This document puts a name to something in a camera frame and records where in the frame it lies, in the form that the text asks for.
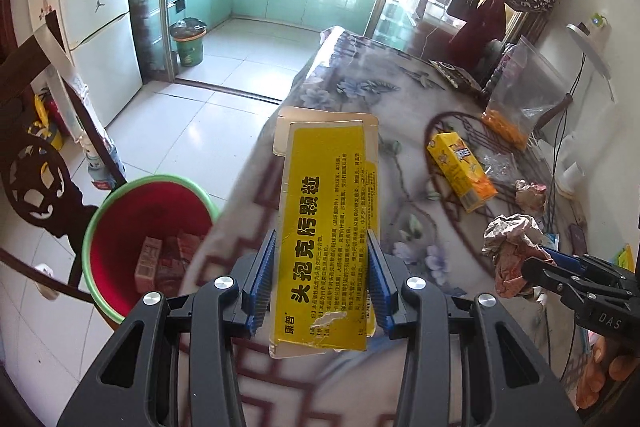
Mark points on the yellow medicine box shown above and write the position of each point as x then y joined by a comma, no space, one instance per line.
328,206

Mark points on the carved dark wooden chair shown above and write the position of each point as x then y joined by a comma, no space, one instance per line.
34,175

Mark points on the brown paper ball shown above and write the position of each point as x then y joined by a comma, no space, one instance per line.
508,242

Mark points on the person's right hand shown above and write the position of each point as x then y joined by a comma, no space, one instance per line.
596,372

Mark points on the white desk lamp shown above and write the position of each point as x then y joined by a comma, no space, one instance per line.
580,151

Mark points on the white blue medicine box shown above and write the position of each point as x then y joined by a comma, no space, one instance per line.
145,272

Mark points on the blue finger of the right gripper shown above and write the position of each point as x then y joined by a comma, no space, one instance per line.
562,259

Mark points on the dark snack packet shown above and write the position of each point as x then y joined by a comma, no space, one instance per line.
458,77

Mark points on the blue white snack wrapper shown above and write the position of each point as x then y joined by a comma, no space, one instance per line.
552,241

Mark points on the green kitchen trash bin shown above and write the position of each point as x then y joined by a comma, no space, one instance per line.
188,35

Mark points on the orange yellow juice carton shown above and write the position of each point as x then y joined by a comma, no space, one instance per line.
461,169

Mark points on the crumpled red white paper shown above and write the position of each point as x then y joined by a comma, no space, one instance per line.
531,197

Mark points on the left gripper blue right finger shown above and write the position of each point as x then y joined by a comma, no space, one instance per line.
505,380

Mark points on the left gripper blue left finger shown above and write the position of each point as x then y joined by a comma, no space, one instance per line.
134,379

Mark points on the clear zip bag with snacks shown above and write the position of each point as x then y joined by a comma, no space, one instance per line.
525,96

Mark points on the clear crumpled plastic wrapper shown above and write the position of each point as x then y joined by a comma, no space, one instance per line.
500,167

